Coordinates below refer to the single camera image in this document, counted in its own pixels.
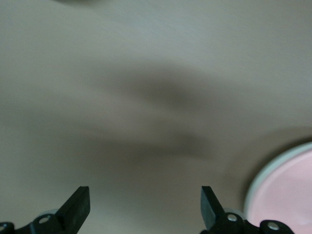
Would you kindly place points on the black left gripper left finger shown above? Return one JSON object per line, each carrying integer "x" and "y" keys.
{"x": 73, "y": 209}

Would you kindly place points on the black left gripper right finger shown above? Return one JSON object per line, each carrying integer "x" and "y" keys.
{"x": 214, "y": 209}

